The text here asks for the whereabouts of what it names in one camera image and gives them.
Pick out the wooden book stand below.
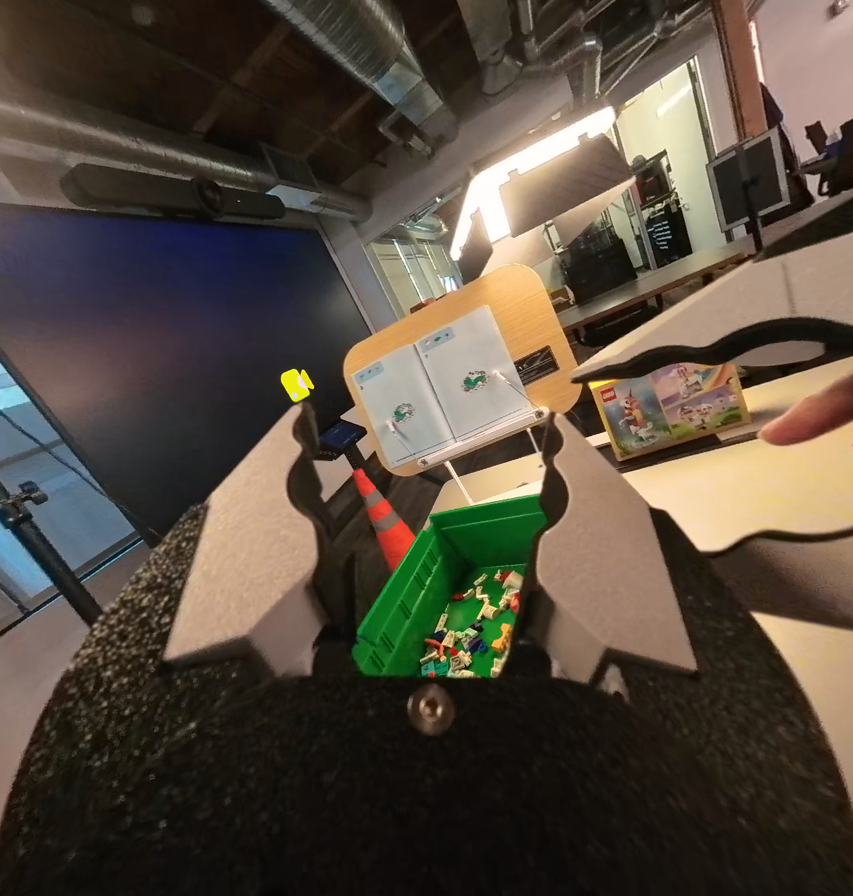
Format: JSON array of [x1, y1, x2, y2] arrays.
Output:
[[343, 264, 583, 506]]

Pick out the long background table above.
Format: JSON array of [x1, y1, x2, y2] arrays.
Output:
[[558, 240, 758, 331]]

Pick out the dark phone on stand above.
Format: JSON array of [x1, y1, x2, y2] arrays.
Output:
[[318, 421, 373, 485]]

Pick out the green plastic bin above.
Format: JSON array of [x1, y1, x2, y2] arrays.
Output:
[[350, 493, 548, 679]]

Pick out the small desk monitor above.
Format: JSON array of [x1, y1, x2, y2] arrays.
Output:
[[705, 128, 793, 256]]

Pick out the dark monitor screen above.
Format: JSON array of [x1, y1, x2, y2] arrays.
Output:
[[0, 202, 376, 538]]

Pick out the silver metal duct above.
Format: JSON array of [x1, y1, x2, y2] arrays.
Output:
[[461, 0, 604, 107], [259, 0, 460, 153]]

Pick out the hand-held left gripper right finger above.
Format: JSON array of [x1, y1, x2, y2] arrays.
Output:
[[524, 412, 700, 685]]

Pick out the black equipment rack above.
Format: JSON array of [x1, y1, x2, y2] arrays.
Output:
[[561, 210, 639, 303]]

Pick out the colourful lego box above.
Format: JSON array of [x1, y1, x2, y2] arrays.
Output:
[[591, 364, 753, 461]]

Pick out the person's right hand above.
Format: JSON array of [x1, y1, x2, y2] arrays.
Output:
[[757, 363, 853, 454]]

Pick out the large window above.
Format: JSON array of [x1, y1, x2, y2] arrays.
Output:
[[0, 335, 139, 634]]

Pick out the black video conference bar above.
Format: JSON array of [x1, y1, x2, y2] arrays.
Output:
[[59, 163, 287, 224]]

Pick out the pile of lego pieces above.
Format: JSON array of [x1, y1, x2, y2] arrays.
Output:
[[420, 567, 530, 679]]

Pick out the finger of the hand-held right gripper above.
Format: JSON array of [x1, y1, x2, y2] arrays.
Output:
[[703, 513, 853, 632], [570, 245, 853, 386]]

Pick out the grey metal pipe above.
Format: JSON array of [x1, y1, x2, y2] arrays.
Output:
[[0, 93, 373, 223]]

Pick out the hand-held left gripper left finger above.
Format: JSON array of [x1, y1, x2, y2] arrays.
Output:
[[162, 402, 338, 679]]

